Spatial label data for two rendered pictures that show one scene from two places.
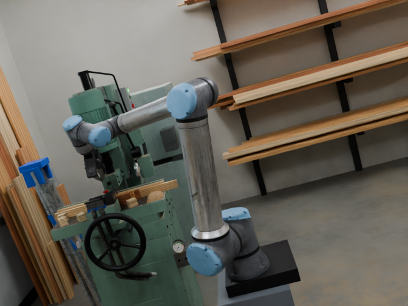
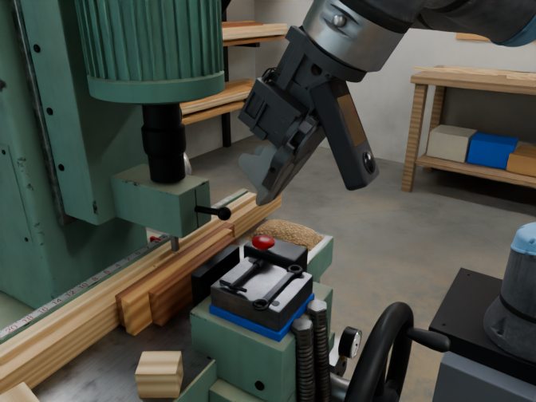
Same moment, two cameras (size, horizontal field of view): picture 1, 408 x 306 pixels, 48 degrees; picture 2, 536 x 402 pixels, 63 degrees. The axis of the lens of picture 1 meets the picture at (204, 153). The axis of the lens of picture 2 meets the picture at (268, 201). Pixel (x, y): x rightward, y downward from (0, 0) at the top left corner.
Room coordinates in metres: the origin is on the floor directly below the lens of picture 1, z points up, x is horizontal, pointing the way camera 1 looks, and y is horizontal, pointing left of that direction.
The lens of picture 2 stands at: (1.94, 0.96, 1.31)
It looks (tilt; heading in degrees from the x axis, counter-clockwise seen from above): 24 degrees down; 300
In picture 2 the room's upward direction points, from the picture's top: straight up
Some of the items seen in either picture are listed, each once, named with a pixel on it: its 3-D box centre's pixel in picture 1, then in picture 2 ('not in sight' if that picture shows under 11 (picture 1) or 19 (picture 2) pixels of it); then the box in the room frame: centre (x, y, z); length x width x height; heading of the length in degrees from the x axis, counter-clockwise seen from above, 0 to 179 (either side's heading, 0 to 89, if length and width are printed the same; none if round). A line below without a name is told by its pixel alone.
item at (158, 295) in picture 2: (115, 201); (198, 276); (2.32, 0.52, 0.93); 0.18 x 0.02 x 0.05; 89
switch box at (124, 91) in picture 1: (125, 101); not in sight; (2.69, 0.36, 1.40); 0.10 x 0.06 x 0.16; 179
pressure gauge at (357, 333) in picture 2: (178, 247); (348, 344); (2.15, 0.25, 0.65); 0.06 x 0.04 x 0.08; 89
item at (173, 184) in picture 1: (116, 200); (170, 270); (2.37, 0.52, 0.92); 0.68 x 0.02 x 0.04; 89
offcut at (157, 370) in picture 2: (81, 217); (159, 374); (2.24, 0.69, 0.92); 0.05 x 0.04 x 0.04; 30
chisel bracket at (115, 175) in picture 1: (113, 180); (162, 202); (2.39, 0.50, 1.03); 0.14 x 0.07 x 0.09; 179
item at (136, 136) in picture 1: (133, 131); not in sight; (2.58, 0.35, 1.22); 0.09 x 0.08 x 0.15; 179
